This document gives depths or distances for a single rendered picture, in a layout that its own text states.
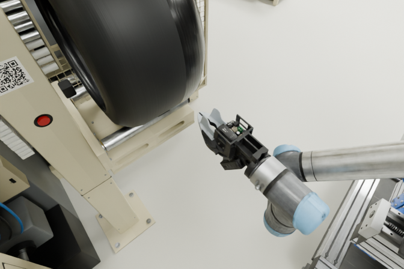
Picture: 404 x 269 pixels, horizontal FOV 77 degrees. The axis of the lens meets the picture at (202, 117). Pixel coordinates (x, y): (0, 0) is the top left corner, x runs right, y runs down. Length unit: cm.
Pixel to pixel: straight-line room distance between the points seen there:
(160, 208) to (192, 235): 26
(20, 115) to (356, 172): 80
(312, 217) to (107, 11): 54
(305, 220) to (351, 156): 19
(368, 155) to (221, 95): 169
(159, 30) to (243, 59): 205
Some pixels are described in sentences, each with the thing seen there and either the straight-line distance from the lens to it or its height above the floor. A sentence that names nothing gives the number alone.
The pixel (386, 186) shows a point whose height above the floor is 21.
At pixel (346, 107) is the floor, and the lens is 243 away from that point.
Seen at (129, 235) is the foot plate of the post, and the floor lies 1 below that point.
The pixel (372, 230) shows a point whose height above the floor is 66.
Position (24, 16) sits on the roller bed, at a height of 114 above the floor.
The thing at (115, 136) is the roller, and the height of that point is 92.
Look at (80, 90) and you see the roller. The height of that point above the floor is 92.
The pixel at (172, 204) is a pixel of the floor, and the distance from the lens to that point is 170.
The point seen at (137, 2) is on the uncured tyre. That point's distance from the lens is 57.
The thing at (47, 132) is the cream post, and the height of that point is 101.
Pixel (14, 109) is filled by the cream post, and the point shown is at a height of 113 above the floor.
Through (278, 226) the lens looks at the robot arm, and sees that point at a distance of 62.
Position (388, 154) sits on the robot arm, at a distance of 64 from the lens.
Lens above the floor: 160
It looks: 52 degrees down
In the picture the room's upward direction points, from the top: straight up
